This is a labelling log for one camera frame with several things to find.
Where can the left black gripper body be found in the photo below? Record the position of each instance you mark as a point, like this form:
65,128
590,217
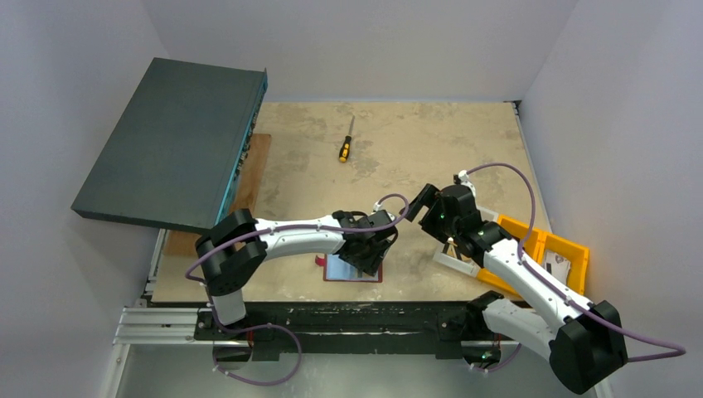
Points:
368,259

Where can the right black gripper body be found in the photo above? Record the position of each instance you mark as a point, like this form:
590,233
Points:
431,206

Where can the red card holder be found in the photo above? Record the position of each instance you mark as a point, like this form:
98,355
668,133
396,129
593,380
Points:
336,270

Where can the white VIP credit card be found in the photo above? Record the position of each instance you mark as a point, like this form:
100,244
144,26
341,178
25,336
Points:
556,264

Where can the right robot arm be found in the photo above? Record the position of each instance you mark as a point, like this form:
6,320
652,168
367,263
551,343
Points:
578,338

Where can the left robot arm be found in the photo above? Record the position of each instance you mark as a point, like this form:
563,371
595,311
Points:
231,252

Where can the yellow plastic bin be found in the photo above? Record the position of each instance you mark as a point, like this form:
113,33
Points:
539,243

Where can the yellow black screwdriver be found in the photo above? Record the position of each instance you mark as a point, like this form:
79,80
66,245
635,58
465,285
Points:
345,149

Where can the wooden board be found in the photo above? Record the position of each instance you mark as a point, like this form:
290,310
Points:
180,243

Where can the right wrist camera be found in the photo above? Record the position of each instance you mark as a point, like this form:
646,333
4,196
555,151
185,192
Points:
462,178

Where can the white frame tray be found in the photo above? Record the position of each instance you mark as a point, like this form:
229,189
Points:
447,255

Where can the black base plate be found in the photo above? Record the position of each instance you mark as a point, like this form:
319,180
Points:
442,329

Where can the dark grey network switch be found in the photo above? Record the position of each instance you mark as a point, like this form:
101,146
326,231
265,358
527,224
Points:
174,158

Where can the aluminium rail frame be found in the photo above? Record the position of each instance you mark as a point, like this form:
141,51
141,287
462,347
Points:
158,326

